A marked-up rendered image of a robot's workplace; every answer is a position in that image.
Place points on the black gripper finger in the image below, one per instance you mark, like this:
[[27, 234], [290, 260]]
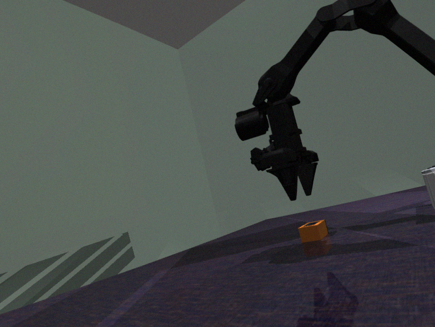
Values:
[[287, 175], [306, 175]]

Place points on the orange block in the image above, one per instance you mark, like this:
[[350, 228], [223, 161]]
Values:
[[313, 231]]

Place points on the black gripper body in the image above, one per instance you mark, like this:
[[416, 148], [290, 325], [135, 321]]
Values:
[[289, 148]]

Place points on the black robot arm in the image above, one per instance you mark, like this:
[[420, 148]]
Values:
[[378, 17]]

